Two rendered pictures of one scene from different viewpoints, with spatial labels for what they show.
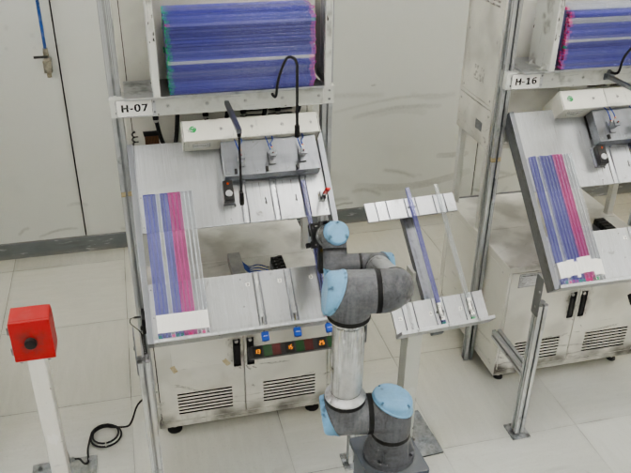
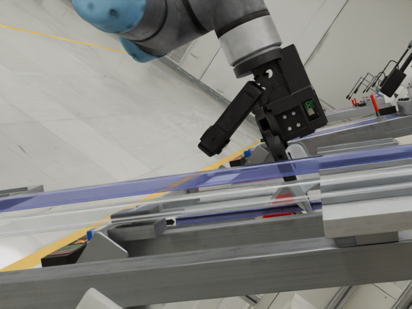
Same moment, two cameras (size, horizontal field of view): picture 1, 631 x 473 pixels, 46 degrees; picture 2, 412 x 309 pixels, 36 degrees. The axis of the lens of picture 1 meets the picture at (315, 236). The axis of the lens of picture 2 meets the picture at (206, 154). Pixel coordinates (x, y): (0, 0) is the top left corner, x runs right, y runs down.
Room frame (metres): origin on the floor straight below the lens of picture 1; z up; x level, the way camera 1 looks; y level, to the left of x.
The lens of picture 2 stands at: (2.43, -0.82, 1.04)
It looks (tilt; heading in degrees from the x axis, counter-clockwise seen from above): 11 degrees down; 112
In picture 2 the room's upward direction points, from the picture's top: 33 degrees clockwise
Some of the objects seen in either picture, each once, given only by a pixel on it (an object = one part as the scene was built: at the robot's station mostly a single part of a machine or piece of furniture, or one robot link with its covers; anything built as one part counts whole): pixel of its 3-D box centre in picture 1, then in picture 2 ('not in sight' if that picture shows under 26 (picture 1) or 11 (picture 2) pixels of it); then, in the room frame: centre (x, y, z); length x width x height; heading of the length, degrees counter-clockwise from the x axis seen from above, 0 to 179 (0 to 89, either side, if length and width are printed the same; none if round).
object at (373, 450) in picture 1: (389, 441); not in sight; (1.63, -0.23, 0.60); 0.15 x 0.15 x 0.10
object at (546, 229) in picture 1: (573, 236); not in sight; (2.81, -1.11, 0.65); 1.01 x 0.73 x 1.29; 14
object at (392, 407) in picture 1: (389, 411); not in sight; (1.63, -0.22, 0.72); 0.13 x 0.12 x 0.14; 95
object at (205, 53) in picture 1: (239, 46); not in sight; (2.52, 0.27, 1.52); 0.51 x 0.13 x 0.27; 104
